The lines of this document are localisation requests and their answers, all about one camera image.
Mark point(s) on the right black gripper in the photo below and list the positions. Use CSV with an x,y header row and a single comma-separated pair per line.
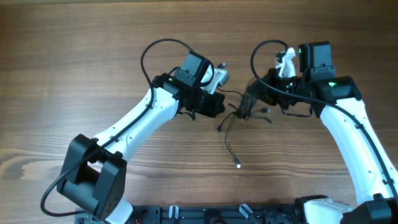
x,y
267,96

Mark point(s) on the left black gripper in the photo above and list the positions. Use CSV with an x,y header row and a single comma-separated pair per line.
x,y
217,99

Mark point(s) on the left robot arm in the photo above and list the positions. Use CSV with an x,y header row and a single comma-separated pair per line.
x,y
94,170

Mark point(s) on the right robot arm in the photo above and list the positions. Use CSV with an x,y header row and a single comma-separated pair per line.
x,y
307,75

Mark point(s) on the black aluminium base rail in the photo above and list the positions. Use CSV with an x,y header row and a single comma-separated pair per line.
x,y
268,214

